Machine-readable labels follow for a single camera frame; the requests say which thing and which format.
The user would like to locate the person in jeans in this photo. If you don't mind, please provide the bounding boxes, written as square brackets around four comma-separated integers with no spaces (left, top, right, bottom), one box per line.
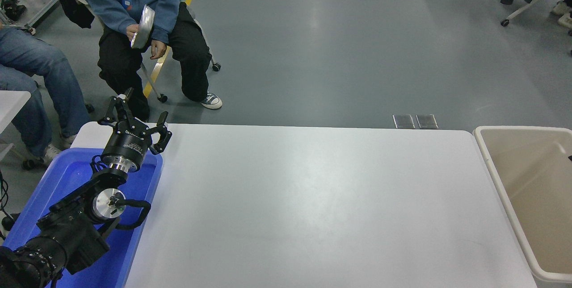
[0,22,90,160]

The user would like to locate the seated person's left hand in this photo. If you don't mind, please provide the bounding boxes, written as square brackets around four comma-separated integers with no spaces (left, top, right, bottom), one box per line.
[150,39,168,60]

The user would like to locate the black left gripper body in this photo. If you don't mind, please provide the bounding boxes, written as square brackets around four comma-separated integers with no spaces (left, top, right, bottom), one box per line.
[103,128,151,167]

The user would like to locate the blue plastic tray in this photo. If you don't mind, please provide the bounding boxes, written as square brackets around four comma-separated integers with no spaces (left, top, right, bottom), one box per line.
[2,147,164,288]

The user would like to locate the person with pale shoes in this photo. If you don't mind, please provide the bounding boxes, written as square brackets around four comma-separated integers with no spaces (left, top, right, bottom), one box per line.
[551,0,572,30]

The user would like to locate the small white table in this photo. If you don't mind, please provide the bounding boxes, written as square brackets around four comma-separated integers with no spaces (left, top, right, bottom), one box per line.
[0,90,32,163]

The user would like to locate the black cable bundle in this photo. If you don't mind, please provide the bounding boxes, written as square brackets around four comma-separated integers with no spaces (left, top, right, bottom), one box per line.
[0,170,21,240]

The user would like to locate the large pale plastic bin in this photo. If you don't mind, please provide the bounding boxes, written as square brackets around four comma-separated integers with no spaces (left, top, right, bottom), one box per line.
[473,126,572,285]

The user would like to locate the white rolling chair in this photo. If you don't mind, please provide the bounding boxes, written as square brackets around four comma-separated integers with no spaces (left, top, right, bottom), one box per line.
[71,0,222,103]

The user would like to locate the metal floor socket plate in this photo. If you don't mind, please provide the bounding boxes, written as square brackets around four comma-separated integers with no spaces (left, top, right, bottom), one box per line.
[416,114,439,129]
[393,114,416,129]

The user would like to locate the aluminium frame cart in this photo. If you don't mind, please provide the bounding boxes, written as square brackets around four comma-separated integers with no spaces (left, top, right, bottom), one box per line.
[0,0,61,35]

